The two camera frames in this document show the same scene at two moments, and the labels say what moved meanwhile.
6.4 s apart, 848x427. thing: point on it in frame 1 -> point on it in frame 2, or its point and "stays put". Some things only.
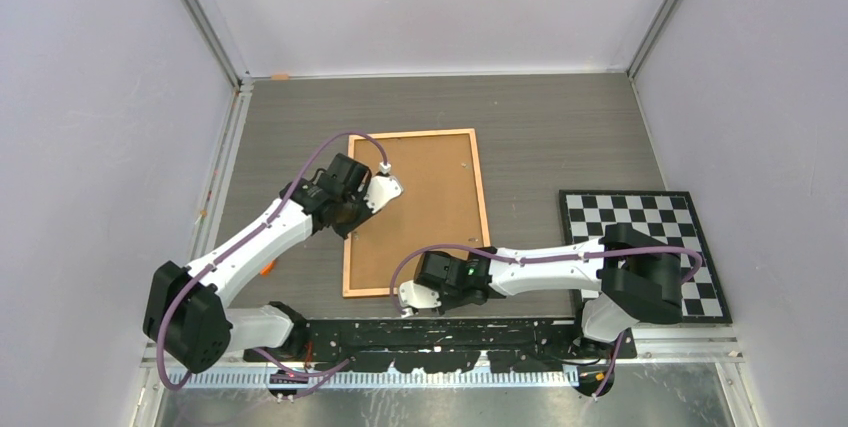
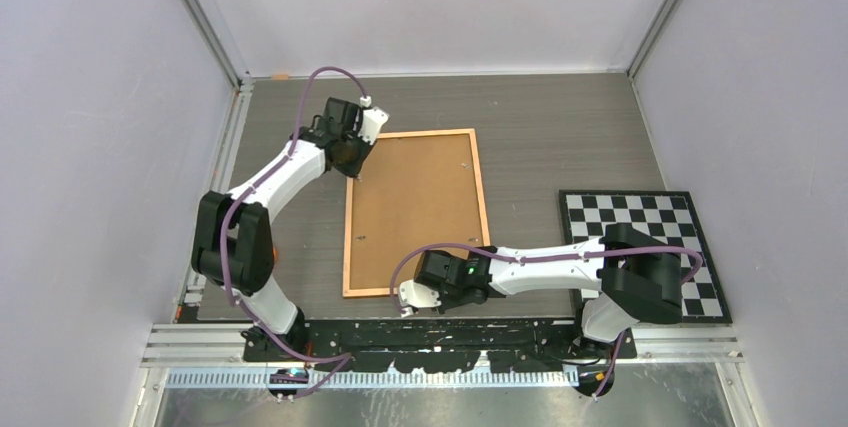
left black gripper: [343, 229] -> [354, 170]
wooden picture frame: [439, 209] stays put
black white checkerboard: [667, 215] stays put
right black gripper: [446, 302] stays put
